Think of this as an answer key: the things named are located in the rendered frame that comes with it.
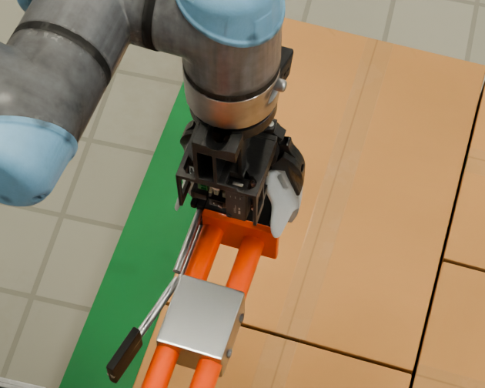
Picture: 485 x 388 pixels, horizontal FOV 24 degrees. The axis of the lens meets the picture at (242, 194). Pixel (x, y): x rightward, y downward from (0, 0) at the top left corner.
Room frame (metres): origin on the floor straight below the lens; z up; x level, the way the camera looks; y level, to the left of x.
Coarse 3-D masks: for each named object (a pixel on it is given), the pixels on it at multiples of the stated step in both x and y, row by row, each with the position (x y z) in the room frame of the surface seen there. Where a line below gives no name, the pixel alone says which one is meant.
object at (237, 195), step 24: (264, 120) 0.49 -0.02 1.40; (192, 144) 0.47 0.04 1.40; (216, 144) 0.48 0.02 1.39; (240, 144) 0.47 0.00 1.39; (264, 144) 0.51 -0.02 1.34; (216, 168) 0.47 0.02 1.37; (240, 168) 0.48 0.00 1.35; (264, 168) 0.48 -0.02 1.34; (192, 192) 0.48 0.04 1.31; (216, 192) 0.48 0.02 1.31; (240, 192) 0.46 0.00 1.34; (264, 192) 0.49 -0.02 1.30; (240, 216) 0.46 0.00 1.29
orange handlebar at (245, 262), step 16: (208, 224) 0.50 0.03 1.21; (208, 240) 0.48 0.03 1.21; (256, 240) 0.48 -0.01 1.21; (192, 256) 0.47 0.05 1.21; (208, 256) 0.47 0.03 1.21; (240, 256) 0.47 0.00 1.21; (256, 256) 0.47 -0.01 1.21; (192, 272) 0.45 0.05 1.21; (208, 272) 0.45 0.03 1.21; (240, 272) 0.45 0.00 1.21; (240, 288) 0.44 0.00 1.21; (160, 352) 0.37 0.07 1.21; (176, 352) 0.37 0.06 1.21; (160, 368) 0.36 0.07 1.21; (208, 368) 0.36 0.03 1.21; (144, 384) 0.34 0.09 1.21; (160, 384) 0.34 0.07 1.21; (192, 384) 0.34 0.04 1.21; (208, 384) 0.34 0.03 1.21
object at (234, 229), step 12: (264, 204) 0.51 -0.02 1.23; (204, 216) 0.50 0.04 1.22; (216, 216) 0.50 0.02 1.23; (252, 216) 0.50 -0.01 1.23; (264, 216) 0.50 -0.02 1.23; (228, 228) 0.50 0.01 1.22; (240, 228) 0.49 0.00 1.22; (252, 228) 0.49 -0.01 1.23; (264, 228) 0.49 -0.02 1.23; (228, 240) 0.50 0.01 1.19; (240, 240) 0.49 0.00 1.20; (264, 240) 0.48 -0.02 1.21; (276, 240) 0.48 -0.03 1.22; (264, 252) 0.48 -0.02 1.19; (276, 252) 0.48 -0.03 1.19
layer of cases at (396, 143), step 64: (320, 64) 1.18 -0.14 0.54; (384, 64) 1.18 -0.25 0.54; (448, 64) 1.18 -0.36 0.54; (320, 128) 1.05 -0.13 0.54; (384, 128) 1.05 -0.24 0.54; (448, 128) 1.05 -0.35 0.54; (320, 192) 0.92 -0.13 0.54; (384, 192) 0.92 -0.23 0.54; (448, 192) 0.92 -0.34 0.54; (320, 256) 0.81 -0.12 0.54; (384, 256) 0.81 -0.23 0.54; (448, 256) 0.81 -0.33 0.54; (256, 320) 0.70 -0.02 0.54; (320, 320) 0.70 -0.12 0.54; (384, 320) 0.70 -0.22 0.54; (448, 320) 0.70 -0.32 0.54; (256, 384) 0.59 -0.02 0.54; (320, 384) 0.59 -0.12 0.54; (384, 384) 0.59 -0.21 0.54; (448, 384) 0.59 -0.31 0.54
